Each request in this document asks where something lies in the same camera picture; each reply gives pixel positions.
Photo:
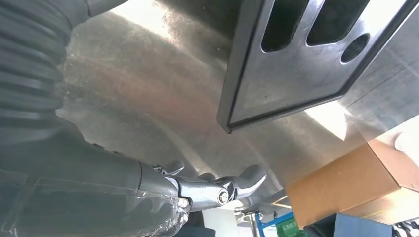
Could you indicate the cardboard box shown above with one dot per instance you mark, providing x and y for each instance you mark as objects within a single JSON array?
[{"x": 343, "y": 183}]

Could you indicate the blue tablet folder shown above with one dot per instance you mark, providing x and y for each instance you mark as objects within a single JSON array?
[{"x": 356, "y": 227}]

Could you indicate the blue metal cart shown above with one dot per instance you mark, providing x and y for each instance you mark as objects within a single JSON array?
[{"x": 271, "y": 221}]

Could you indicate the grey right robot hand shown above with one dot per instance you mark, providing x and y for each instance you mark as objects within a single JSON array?
[{"x": 82, "y": 170}]

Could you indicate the steel workbench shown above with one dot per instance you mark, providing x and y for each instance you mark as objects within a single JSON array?
[{"x": 147, "y": 98}]

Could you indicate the green plastic crate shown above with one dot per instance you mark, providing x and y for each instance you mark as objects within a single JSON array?
[{"x": 289, "y": 229}]

